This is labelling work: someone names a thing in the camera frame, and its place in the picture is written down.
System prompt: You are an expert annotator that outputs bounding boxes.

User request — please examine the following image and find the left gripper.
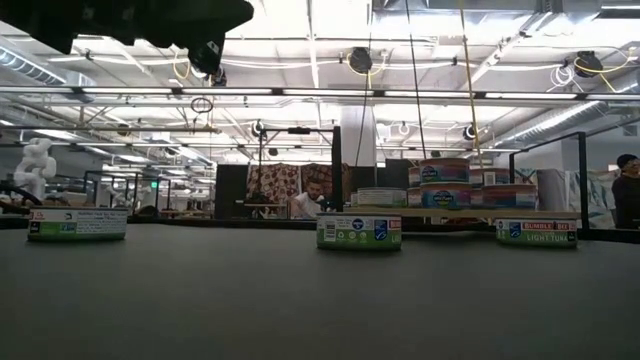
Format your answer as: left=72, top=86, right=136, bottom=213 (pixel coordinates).
left=149, top=0, right=255, bottom=76

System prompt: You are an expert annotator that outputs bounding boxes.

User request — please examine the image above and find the hanging black cable loop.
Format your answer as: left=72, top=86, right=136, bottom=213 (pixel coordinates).
left=189, top=95, right=215, bottom=115

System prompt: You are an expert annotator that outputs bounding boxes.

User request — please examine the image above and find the person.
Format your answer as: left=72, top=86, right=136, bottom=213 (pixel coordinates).
left=610, top=153, right=640, bottom=230
left=291, top=178, right=331, bottom=220

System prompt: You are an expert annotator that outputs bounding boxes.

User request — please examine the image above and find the black shelf post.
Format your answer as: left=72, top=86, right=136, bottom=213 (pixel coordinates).
left=330, top=124, right=344, bottom=212

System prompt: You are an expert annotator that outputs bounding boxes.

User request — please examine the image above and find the white building column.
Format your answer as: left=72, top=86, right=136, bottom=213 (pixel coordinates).
left=341, top=104, right=377, bottom=169

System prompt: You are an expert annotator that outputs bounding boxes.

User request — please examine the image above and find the black table mat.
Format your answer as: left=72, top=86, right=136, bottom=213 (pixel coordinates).
left=0, top=222, right=640, bottom=360

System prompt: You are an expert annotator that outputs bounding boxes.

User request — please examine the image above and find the black metal frame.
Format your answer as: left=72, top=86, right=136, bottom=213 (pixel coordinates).
left=82, top=169, right=172, bottom=207

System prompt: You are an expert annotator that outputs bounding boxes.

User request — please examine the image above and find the black cabinet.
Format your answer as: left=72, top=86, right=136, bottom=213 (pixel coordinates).
left=214, top=163, right=250, bottom=220

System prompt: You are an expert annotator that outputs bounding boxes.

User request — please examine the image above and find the brown patterned quilt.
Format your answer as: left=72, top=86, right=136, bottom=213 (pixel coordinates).
left=247, top=162, right=351, bottom=220

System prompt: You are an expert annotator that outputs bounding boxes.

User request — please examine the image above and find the pale hanging cloth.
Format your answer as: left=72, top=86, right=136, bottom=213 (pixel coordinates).
left=537, top=168, right=581, bottom=211

